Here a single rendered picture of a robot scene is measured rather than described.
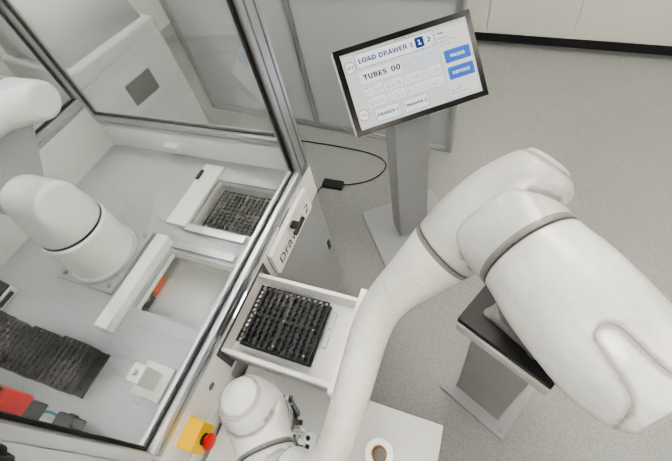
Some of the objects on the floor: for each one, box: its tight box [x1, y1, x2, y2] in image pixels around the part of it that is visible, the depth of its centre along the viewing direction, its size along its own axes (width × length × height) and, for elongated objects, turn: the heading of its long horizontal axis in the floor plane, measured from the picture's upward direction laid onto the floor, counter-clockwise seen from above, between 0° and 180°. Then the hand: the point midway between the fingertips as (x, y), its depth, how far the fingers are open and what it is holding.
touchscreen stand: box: [362, 114, 439, 267], centre depth 187 cm, size 50×45×102 cm
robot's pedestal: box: [440, 322, 550, 440], centre depth 144 cm, size 30×30×76 cm
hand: (297, 435), depth 99 cm, fingers closed
